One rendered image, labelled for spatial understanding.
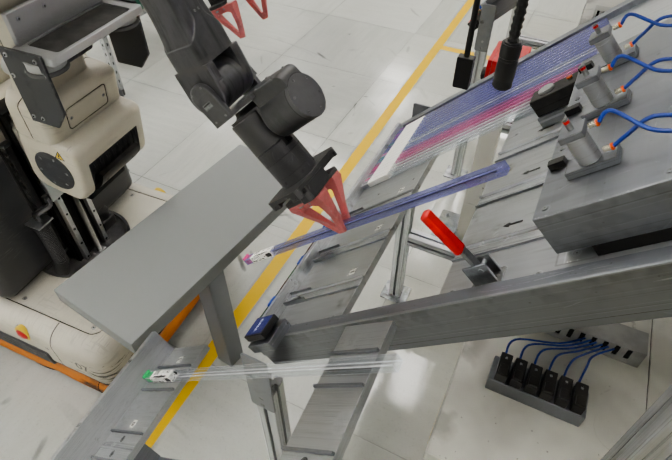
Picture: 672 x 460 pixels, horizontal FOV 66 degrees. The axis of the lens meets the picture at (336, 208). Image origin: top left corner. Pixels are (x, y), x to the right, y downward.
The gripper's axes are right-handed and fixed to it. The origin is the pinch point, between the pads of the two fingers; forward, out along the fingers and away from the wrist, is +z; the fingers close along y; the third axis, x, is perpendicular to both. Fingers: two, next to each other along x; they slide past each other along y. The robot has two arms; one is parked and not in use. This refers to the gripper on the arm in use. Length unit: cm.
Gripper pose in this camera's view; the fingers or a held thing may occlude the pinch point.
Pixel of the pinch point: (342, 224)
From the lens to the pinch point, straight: 72.5
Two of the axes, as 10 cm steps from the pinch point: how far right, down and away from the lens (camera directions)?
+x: -6.4, 2.7, 7.2
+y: 4.5, -6.2, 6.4
